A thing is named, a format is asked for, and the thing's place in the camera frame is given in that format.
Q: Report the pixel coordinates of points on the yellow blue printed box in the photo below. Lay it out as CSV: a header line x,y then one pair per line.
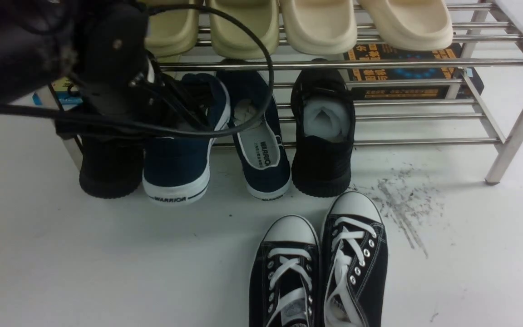
x,y
60,93

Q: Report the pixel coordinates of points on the navy slip-on shoe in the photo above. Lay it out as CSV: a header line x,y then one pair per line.
x,y
176,170
260,148

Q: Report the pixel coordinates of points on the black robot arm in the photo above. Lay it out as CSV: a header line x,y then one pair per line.
x,y
99,45

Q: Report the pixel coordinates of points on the black canvas lace-up sneaker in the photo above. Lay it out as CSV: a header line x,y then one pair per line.
x,y
283,287
354,262

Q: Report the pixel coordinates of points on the black orange printed box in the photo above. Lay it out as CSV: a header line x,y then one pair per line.
x,y
400,83

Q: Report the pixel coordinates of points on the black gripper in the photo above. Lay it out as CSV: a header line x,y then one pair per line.
x,y
152,97

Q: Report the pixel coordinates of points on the black knit sneaker left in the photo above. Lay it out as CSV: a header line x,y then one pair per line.
x,y
111,168

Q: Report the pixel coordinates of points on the cream slide far-right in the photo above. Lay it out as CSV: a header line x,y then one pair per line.
x,y
422,25

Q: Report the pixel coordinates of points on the black knit sneaker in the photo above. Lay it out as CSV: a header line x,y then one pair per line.
x,y
325,132
111,168

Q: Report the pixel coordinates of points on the olive green slide far-left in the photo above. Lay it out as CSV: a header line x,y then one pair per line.
x,y
172,33

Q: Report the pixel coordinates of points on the stainless steel shoe rack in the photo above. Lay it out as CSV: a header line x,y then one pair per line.
x,y
487,13

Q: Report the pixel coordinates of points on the black canvas lace-up sneaker right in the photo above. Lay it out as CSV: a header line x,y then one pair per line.
x,y
354,262

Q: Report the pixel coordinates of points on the black knit sneaker right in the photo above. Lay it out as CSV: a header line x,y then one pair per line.
x,y
325,132

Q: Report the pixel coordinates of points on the black canvas lace-up sneaker left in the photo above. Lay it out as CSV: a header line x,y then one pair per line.
x,y
283,287

